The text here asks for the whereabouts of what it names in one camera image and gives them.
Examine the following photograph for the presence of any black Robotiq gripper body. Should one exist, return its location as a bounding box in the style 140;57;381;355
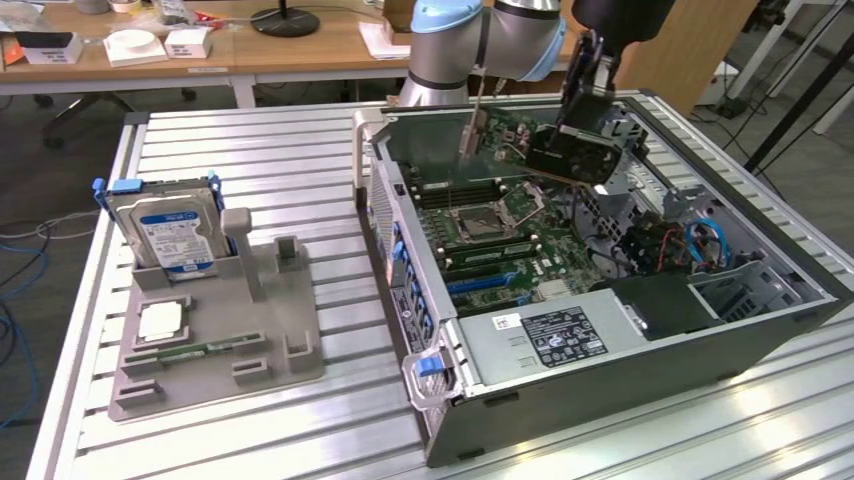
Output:
571;0;676;57

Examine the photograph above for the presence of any graphics card with metal bracket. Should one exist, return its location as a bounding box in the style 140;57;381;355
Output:
457;64;635;188

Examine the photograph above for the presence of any wooden cabinet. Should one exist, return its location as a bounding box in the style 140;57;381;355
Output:
563;0;763;107

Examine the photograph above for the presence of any black floor power adapter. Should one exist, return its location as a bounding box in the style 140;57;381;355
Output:
715;97;752;120

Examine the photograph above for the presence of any perforated metal drive cage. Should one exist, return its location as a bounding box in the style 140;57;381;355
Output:
576;167;668;242

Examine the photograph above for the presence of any open metal socket cover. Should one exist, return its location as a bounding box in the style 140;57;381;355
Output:
496;179;555;226

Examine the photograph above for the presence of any black slanted stand pole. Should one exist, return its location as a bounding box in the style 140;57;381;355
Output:
741;24;854;174

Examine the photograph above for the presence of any open brown cardboard box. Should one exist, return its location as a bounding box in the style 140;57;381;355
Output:
380;0;419;34

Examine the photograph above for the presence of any stack of white papers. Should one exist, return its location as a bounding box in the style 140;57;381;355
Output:
357;20;412;62

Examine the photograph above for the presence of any CPU socket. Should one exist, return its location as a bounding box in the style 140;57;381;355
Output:
447;202;515;244

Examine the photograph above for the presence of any green motherboard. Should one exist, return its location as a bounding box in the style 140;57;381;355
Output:
405;174;616;319

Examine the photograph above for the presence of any RAM stick with white label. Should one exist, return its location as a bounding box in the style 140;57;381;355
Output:
436;241;540;267

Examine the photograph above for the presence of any blue expansion slot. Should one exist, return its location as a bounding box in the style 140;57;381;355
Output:
444;272;528;297

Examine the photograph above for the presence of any black round lamp base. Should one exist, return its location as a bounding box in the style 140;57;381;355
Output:
249;0;322;38

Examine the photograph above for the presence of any metal disk bay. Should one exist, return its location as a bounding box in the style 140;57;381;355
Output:
685;257;812;324

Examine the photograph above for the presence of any blue card retainer strip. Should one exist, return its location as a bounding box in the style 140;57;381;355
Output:
389;219;439;347

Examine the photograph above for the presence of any grey power supply unit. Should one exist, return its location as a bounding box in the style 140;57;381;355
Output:
456;289;651;389

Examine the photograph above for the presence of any small white cardboard box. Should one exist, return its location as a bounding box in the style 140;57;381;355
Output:
162;27;214;60

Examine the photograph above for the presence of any blue case latch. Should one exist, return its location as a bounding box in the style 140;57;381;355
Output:
412;349;445;377

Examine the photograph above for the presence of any open dark grey PC case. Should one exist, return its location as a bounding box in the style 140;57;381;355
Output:
350;88;854;469

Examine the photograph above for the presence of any long wooden desk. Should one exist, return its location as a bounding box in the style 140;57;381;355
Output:
0;0;600;109

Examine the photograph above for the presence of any white round part on base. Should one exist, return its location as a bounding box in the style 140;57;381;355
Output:
102;28;170;68

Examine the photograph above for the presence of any hard disk in blue carrier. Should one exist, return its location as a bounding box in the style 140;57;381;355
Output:
90;170;233;282

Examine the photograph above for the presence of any grey plastic parts rack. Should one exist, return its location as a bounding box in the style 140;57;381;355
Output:
105;207;329;423

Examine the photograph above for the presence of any black office chair base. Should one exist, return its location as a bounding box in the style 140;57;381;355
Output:
32;88;198;149

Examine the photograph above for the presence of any green RAM stick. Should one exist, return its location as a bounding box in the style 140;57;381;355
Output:
156;336;262;362

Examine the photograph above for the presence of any silver CPU chip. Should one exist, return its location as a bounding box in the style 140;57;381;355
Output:
136;303;185;342

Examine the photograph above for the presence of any white box with black lid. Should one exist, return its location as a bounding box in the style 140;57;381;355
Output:
13;30;85;66

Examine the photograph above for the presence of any white desk frame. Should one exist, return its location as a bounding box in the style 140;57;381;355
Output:
723;0;854;137

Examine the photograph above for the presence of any red wire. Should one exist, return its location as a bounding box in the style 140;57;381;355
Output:
655;227;688;272

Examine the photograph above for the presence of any blue wire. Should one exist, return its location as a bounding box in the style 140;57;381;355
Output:
685;218;736;274

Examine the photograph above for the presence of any white floor cable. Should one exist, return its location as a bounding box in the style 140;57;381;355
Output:
0;211;98;242

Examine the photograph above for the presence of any blue floor cable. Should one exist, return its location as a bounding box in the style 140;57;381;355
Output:
0;243;52;429

